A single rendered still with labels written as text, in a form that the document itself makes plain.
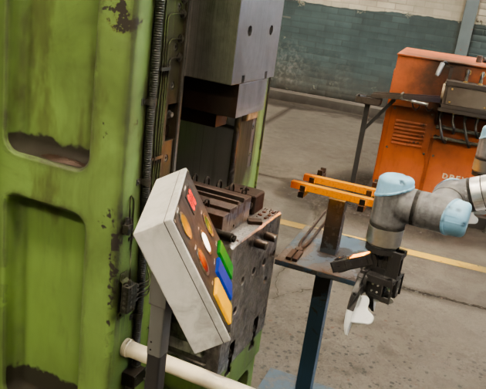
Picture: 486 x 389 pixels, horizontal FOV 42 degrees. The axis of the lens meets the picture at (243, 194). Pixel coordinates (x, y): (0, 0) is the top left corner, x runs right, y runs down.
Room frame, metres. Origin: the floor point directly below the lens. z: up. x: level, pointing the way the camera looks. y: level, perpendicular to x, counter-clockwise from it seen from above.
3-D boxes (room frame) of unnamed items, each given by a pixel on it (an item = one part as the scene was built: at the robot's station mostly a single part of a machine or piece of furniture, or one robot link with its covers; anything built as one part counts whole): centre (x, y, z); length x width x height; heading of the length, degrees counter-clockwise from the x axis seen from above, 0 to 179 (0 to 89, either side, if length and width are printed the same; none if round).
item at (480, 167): (2.03, -0.78, 1.15); 0.08 x 0.08 x 0.05
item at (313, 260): (2.18, -0.35, 0.71); 0.40 x 0.30 x 0.02; 161
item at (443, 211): (1.24, -0.41, 1.23); 0.11 x 0.11 x 0.08; 67
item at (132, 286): (1.50, 0.27, 0.80); 0.06 x 0.03 x 0.14; 158
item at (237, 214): (1.88, 0.20, 0.96); 0.42 x 0.20 x 0.09; 68
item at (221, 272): (1.25, 0.02, 1.01); 0.07 x 0.05 x 0.07; 3
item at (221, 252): (1.35, 0.03, 1.01); 0.07 x 0.05 x 0.07; 3
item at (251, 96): (1.88, 0.20, 1.32); 0.42 x 0.20 x 0.10; 68
